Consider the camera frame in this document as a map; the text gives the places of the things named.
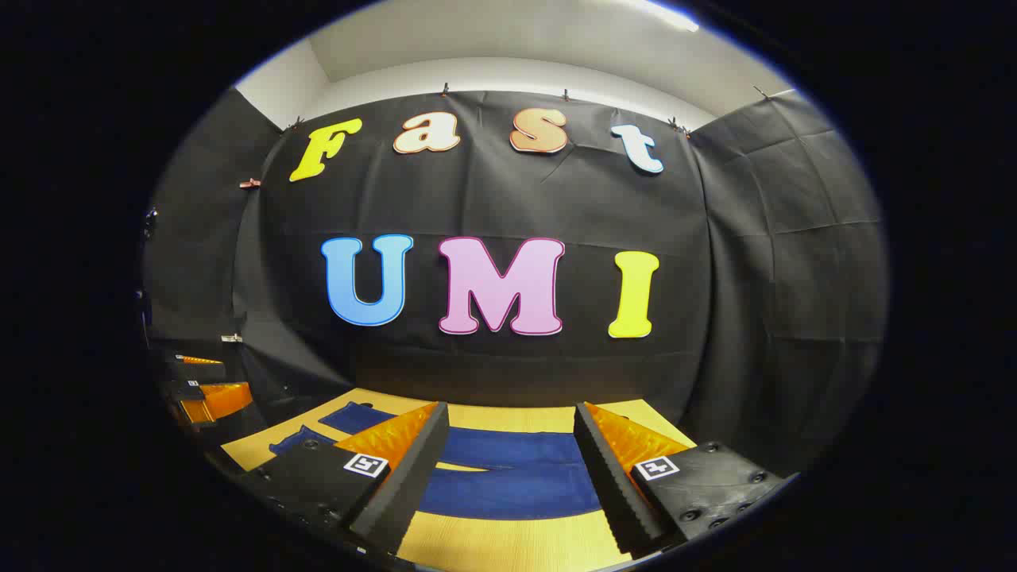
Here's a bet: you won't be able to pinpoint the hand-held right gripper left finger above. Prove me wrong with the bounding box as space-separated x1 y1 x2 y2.
237 401 450 555

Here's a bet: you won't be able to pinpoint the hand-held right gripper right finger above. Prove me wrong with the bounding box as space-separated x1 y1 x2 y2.
572 401 795 557

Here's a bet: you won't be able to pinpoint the blue jeans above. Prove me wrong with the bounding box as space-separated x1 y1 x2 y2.
269 401 605 521

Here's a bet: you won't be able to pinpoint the black backdrop cloth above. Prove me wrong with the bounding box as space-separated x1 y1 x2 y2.
141 86 889 477

